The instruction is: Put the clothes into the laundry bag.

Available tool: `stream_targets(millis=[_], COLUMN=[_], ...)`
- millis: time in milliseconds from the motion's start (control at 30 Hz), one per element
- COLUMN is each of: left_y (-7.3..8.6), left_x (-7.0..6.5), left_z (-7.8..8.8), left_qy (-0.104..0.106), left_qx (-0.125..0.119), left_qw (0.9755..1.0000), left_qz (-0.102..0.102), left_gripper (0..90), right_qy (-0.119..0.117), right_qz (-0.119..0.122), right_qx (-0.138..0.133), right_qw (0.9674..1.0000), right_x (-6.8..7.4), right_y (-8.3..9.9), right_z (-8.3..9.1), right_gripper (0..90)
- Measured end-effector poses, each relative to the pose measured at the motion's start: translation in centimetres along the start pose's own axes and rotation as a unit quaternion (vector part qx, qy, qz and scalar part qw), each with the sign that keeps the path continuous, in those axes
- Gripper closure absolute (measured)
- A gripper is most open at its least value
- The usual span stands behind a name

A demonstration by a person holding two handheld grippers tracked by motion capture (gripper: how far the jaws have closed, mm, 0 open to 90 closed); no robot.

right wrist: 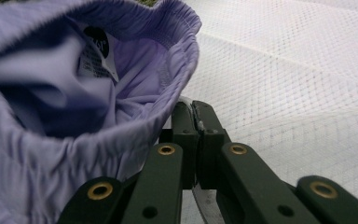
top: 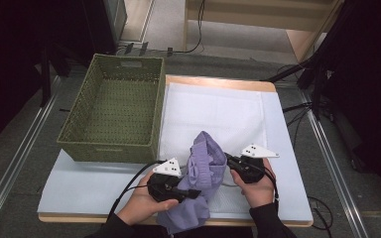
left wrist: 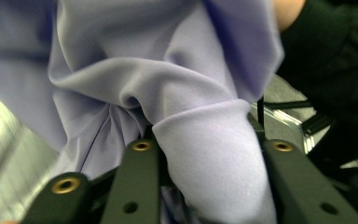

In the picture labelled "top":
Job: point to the white mesh laundry bag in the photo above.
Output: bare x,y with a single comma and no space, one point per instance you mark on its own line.
211,115

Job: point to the wooden table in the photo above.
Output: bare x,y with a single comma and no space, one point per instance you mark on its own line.
225,81

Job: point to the black metal stand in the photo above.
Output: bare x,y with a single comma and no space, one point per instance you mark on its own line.
45,76

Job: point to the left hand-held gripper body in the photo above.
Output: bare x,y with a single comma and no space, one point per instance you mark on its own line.
165,185

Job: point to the person's left hand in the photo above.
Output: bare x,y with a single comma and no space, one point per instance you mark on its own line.
142,205

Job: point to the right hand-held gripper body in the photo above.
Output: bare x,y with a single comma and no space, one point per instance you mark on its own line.
251,165

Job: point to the light wooden shelf unit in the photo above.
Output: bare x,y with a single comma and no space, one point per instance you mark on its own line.
244,15

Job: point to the metal floor rail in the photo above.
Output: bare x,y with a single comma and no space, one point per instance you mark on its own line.
334,168
16,155

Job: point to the black floor plugs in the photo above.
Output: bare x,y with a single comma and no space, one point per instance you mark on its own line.
135,48

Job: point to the purple garment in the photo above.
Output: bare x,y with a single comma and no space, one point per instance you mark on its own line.
198,178

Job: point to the black tripod stand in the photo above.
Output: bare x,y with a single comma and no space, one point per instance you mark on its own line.
314,66

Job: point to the green woven basket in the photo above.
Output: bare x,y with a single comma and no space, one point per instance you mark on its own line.
112,112

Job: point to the person's right hand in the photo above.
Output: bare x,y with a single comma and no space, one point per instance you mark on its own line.
258,193

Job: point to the dark cabinet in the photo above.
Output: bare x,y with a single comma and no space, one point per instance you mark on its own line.
104,23

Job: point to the white table mat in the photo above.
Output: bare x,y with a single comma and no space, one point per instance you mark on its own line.
79,191

